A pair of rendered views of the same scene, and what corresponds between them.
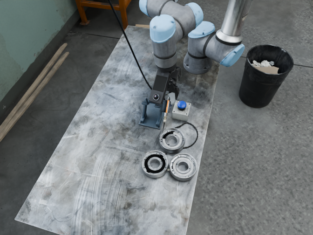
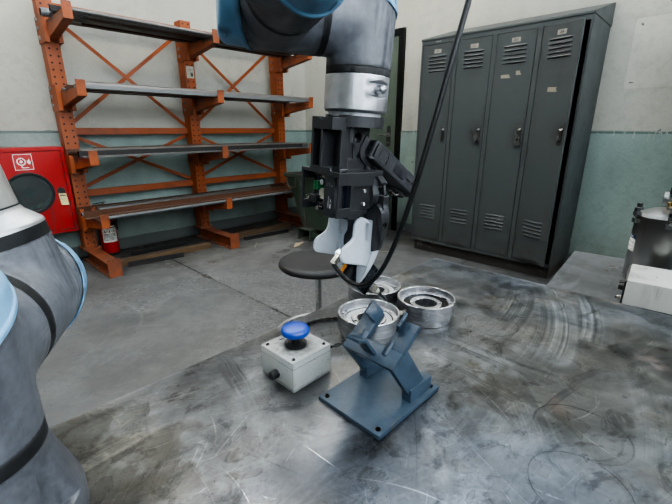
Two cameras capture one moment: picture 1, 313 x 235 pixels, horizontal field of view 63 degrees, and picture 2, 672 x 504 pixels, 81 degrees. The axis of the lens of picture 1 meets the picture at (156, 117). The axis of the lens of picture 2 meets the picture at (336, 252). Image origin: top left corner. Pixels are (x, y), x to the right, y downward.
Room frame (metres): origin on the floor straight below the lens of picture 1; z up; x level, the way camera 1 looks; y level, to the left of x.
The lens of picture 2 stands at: (1.11, 0.14, 1.14)
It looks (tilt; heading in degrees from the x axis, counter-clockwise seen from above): 17 degrees down; 204
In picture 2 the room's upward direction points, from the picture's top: straight up
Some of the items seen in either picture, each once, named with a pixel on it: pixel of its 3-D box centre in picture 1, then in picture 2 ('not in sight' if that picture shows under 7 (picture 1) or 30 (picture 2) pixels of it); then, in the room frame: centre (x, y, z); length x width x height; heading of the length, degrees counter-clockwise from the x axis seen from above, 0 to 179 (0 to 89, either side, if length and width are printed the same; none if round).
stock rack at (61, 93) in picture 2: not in sight; (208, 138); (-2.00, -2.64, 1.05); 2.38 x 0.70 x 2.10; 161
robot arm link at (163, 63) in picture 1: (164, 56); (357, 98); (0.65, -0.04, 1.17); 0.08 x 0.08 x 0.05
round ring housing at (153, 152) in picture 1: (155, 164); (425, 306); (0.44, 0.02, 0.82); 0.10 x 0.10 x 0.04
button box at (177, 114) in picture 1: (181, 109); (293, 358); (0.69, -0.12, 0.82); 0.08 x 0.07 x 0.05; 161
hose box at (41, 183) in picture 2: not in sight; (56, 207); (-0.91, -3.38, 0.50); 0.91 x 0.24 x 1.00; 161
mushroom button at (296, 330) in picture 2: (181, 107); (295, 341); (0.69, -0.11, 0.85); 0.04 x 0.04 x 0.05
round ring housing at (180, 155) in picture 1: (183, 167); (374, 293); (0.42, -0.09, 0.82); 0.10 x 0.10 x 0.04
